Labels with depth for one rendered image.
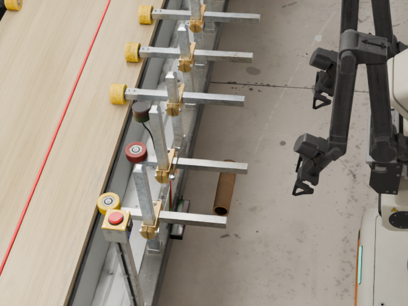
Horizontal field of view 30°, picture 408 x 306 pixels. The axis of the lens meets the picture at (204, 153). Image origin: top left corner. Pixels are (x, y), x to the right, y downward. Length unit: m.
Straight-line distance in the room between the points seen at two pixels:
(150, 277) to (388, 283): 1.02
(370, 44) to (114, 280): 1.31
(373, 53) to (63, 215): 1.22
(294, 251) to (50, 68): 1.39
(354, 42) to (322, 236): 1.71
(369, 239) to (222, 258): 0.71
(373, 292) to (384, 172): 0.73
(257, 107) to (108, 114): 1.42
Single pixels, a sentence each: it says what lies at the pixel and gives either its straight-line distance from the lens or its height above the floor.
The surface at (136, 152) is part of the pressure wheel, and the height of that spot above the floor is 0.90.
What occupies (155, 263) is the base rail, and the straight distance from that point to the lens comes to 2.75.
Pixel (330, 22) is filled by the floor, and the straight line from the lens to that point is 4.79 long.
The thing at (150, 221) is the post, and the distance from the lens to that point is 2.63.
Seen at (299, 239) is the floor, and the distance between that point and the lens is 3.65.
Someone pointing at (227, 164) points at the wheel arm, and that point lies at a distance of 2.80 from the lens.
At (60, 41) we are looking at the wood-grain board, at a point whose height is 0.90.
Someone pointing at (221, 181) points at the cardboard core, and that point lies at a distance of 3.78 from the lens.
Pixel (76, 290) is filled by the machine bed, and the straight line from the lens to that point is 2.62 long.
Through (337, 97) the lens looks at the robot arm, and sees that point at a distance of 2.22.
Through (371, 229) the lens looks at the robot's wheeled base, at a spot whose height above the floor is 0.28.
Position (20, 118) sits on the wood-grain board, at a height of 0.90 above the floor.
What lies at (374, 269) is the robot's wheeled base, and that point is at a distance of 3.25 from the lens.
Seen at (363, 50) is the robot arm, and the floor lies 1.62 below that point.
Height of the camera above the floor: 2.97
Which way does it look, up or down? 48 degrees down
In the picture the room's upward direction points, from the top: 6 degrees counter-clockwise
